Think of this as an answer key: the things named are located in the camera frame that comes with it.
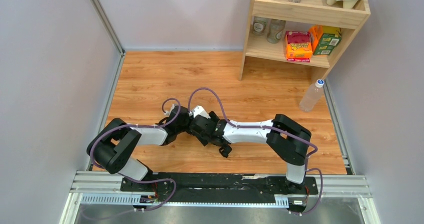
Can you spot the glass jar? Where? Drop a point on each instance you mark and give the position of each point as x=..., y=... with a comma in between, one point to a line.
x=259, y=25
x=275, y=30

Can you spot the green orange carton box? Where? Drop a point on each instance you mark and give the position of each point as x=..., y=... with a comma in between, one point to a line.
x=324, y=39

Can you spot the glass jar right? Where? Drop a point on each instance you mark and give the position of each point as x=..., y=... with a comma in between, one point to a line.
x=275, y=30

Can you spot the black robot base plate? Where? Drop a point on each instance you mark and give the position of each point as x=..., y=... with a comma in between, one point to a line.
x=221, y=187

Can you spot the orange pink sponge box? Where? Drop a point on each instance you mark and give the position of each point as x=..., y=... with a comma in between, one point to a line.
x=298, y=46

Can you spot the glass jar left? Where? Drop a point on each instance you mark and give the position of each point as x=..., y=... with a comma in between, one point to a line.
x=259, y=25

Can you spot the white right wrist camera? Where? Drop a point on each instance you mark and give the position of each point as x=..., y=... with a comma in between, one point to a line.
x=199, y=111

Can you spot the wooden shelf unit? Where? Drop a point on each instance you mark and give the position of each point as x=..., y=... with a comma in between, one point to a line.
x=307, y=12

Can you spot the aluminium frame rail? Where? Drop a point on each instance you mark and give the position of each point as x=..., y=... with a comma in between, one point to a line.
x=100, y=197

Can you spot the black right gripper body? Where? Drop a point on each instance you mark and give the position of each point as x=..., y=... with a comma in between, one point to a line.
x=224, y=148

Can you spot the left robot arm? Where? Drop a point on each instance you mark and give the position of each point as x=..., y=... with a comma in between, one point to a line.
x=113, y=147

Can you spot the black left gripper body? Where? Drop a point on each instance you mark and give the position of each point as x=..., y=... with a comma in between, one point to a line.
x=182, y=122

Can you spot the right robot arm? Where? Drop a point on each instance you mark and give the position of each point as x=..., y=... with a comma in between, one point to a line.
x=288, y=139

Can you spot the black folding umbrella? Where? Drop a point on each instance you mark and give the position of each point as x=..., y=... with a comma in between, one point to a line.
x=217, y=133

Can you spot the clear plastic water bottle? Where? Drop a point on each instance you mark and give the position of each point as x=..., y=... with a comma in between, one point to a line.
x=312, y=95

